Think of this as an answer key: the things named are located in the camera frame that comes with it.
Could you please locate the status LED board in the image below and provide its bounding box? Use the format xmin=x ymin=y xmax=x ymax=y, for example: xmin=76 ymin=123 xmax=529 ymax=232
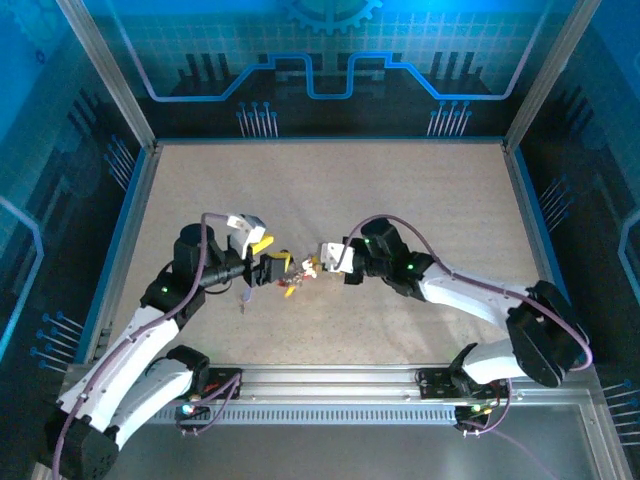
xmin=454 ymin=402 xmax=496 ymax=424
xmin=174 ymin=399 xmax=211 ymax=421

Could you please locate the aluminium table side rail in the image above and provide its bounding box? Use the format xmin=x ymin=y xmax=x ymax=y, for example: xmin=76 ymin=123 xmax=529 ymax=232
xmin=74 ymin=144 xmax=162 ymax=365
xmin=501 ymin=141 xmax=591 ymax=365

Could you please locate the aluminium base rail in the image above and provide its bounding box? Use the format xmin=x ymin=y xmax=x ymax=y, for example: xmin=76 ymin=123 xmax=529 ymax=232
xmin=62 ymin=363 xmax=604 ymax=404

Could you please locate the aluminium table back rail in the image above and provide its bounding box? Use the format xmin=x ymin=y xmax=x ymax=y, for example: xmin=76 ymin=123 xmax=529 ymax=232
xmin=152 ymin=135 xmax=509 ymax=147

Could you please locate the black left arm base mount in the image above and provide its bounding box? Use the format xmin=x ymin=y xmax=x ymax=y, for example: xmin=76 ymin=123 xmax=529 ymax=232
xmin=194 ymin=367 xmax=244 ymax=401

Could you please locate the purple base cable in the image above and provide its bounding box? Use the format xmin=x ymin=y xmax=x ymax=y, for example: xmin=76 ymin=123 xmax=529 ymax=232
xmin=174 ymin=369 xmax=246 ymax=436
xmin=457 ymin=377 xmax=561 ymax=480

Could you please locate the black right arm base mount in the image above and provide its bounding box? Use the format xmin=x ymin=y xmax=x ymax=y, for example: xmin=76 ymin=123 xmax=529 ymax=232
xmin=417 ymin=367 xmax=506 ymax=401

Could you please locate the slotted grey cable duct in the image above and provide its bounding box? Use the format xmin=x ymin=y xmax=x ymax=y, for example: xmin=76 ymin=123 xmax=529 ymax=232
xmin=149 ymin=405 xmax=459 ymax=426

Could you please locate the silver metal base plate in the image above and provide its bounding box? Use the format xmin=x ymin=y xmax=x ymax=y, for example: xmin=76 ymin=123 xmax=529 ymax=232
xmin=29 ymin=399 xmax=636 ymax=480

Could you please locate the aluminium frame post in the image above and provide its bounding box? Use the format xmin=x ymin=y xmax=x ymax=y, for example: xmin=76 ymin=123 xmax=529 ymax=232
xmin=54 ymin=0 xmax=160 ymax=151
xmin=503 ymin=0 xmax=605 ymax=151

